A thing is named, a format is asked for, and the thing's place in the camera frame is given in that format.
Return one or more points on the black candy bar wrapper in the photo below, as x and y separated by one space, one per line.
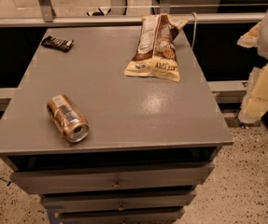
57 43

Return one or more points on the grey drawer cabinet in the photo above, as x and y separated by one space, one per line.
132 120

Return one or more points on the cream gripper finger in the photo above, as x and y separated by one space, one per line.
255 102
250 38

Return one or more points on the orange soda can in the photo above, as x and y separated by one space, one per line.
68 119

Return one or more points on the grey drawer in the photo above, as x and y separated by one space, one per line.
123 217
119 201
113 178

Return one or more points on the bottom grey drawer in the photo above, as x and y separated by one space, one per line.
123 217

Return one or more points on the brown chip bag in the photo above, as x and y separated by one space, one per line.
156 53

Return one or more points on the middle grey drawer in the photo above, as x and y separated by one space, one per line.
119 201

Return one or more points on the top grey drawer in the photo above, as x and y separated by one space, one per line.
113 178

